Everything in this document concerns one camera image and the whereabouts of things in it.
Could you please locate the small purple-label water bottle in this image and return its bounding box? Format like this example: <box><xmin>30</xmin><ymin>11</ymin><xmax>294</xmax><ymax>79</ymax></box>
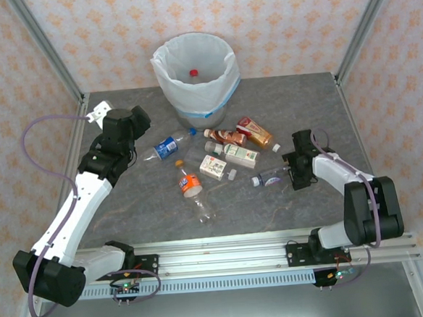
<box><xmin>250</xmin><ymin>165</ymin><xmax>293</xmax><ymax>188</ymax></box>

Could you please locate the blue-label clear plastic bottle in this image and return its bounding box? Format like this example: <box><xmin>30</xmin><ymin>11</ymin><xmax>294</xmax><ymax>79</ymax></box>
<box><xmin>140</xmin><ymin>127</ymin><xmax>200</xmax><ymax>163</ymax></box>

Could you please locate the white green-label plastic bottle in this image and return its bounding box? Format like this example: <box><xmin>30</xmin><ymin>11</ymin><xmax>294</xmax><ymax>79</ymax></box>
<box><xmin>204</xmin><ymin>137</ymin><xmax>262</xmax><ymax>173</ymax></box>

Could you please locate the brown coffee plastic bottle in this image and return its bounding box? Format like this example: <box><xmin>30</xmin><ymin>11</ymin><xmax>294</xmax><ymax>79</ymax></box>
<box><xmin>202</xmin><ymin>125</ymin><xmax>248</xmax><ymax>149</ymax></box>

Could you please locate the orange-label clear soda bottle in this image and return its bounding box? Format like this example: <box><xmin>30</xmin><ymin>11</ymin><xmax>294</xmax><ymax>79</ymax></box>
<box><xmin>174</xmin><ymin>157</ymin><xmax>217</xmax><ymax>227</ymax></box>

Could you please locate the small red white carton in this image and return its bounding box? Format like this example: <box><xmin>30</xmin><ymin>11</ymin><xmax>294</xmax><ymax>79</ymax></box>
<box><xmin>183</xmin><ymin>145</ymin><xmax>238</xmax><ymax>185</ymax></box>

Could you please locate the white lined trash bin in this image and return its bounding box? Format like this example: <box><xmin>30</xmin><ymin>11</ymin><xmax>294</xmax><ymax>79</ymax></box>
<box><xmin>148</xmin><ymin>29</ymin><xmax>245</xmax><ymax>122</ymax></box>

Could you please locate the round metal bin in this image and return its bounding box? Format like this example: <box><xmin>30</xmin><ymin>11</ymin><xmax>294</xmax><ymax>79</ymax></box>
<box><xmin>174</xmin><ymin>102</ymin><xmax>230</xmax><ymax>133</ymax></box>

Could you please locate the red-capped clear plastic bottle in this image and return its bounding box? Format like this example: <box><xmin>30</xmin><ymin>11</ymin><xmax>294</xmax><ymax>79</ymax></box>
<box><xmin>186</xmin><ymin>67</ymin><xmax>211</xmax><ymax>85</ymax></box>

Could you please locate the aluminium table edge rail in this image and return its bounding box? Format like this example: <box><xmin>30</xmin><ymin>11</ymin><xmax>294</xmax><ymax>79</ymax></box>
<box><xmin>52</xmin><ymin>93</ymin><xmax>97</xmax><ymax>199</ymax></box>
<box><xmin>332</xmin><ymin>69</ymin><xmax>399</xmax><ymax>237</ymax></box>

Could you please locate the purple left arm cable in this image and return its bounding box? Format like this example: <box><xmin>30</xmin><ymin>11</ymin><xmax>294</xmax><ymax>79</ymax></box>
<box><xmin>14</xmin><ymin>107</ymin><xmax>164</xmax><ymax>317</ymax></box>

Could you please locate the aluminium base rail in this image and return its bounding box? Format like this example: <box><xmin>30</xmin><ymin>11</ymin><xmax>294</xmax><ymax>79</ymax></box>
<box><xmin>74</xmin><ymin>223</ymin><xmax>421</xmax><ymax>284</ymax></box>

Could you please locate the aluminium frame post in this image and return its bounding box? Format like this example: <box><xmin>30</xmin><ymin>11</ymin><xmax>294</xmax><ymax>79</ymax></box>
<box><xmin>6</xmin><ymin>0</ymin><xmax>87</xmax><ymax>110</ymax></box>
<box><xmin>329</xmin><ymin>0</ymin><xmax>406</xmax><ymax>85</ymax></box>

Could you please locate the slotted grey cable duct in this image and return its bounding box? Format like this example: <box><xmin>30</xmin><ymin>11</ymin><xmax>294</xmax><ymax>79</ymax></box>
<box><xmin>77</xmin><ymin>269</ymin><xmax>317</xmax><ymax>301</ymax></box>

